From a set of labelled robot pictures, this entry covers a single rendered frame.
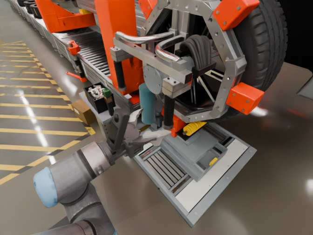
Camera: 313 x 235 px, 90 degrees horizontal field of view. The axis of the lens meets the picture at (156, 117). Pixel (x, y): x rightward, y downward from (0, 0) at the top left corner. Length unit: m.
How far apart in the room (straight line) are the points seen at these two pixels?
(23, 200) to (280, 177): 1.93
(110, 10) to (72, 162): 0.76
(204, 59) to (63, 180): 0.50
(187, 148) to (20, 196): 1.27
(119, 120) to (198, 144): 0.90
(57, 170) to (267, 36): 0.73
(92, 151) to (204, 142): 0.97
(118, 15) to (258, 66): 0.71
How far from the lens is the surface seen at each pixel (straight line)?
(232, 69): 0.60
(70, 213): 0.55
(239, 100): 0.63
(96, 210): 0.53
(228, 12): 0.59
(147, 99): 0.85
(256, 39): 0.65
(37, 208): 1.49
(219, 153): 1.32
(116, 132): 0.44
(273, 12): 0.77
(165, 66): 0.52
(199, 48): 0.53
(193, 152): 1.20
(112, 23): 0.98
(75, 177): 0.45
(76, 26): 2.97
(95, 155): 0.45
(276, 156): 1.77
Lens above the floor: 1.20
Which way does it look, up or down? 44 degrees down
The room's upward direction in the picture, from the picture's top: straight up
